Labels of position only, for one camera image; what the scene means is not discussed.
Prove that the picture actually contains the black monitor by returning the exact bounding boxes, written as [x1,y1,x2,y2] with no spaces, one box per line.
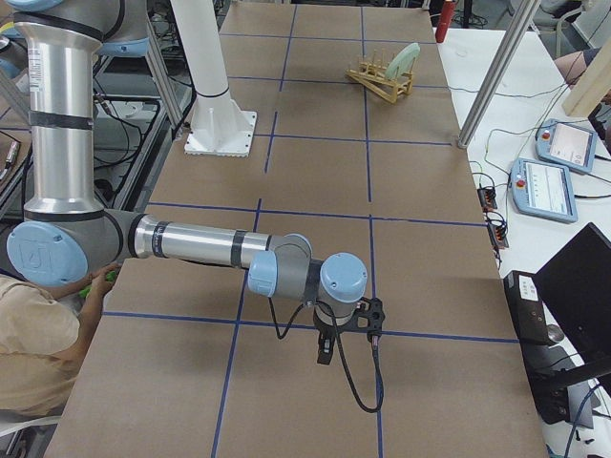
[534,222,610,377]

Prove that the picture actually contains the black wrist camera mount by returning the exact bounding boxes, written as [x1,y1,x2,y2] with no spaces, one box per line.
[355,298,386,344]

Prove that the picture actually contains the far black red connector block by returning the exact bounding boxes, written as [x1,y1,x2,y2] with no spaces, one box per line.
[477,173,497,211]

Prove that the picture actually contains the black computer box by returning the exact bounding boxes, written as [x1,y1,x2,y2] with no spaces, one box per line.
[503,270,554,345]

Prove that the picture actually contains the far teach pendant tablet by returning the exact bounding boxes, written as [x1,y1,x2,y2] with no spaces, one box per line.
[536,118,596,175]

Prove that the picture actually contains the red cylinder bottle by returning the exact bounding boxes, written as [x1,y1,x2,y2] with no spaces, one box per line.
[435,0,456,44]

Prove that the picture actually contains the wooden dish rack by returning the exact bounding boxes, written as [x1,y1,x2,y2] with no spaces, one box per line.
[346,53,415,104]

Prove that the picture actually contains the teach pendant tablet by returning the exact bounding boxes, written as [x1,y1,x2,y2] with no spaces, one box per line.
[536,118,596,175]
[510,157,579,223]

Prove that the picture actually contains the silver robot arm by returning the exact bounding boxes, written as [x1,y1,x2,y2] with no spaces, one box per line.
[7,1,383,364]

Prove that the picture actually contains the near black red connector block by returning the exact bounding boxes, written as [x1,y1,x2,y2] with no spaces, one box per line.
[484,211,509,249]

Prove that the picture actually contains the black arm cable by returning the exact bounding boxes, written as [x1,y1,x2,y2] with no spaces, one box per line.
[269,295,386,413]

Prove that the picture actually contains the light green plate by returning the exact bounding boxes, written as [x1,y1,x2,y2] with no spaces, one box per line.
[385,43,420,80]

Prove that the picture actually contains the aluminium frame post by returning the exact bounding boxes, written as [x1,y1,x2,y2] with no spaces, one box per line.
[457,0,540,149]

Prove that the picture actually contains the aluminium side frame rail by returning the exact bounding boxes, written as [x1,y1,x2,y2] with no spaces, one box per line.
[95,0,201,211]

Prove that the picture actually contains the person in beige shirt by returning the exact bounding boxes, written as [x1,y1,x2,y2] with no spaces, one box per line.
[1,264,120,418]

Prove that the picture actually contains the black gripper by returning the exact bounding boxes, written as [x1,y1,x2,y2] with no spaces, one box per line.
[313,304,356,365]

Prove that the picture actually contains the black red connector block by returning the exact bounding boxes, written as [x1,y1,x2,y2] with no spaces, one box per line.
[477,173,497,211]
[484,211,509,249]

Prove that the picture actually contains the near teach pendant tablet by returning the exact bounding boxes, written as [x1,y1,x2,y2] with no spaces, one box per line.
[510,157,579,223]

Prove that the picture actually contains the wooden beam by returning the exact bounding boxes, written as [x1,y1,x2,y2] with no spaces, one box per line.
[562,41,611,117]

